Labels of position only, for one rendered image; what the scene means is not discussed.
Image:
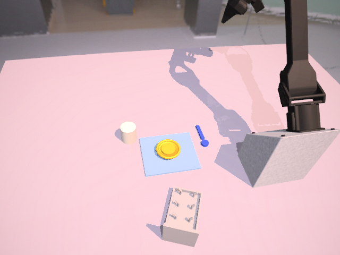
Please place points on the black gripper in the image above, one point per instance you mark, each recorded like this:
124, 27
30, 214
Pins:
234, 7

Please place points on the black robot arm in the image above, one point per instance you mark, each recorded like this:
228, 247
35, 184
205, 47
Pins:
298, 79

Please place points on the grey cylinder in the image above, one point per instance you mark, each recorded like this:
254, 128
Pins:
128, 132

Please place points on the yellow round plate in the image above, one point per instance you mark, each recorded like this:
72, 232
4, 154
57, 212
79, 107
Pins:
168, 149

